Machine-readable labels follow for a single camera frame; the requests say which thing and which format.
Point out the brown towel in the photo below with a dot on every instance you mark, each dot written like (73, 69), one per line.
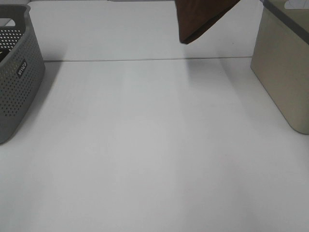
(195, 17)

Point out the grey perforated plastic basket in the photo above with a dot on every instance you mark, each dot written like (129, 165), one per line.
(21, 68)

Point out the beige plastic bin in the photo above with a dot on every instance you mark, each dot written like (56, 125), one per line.
(281, 59)

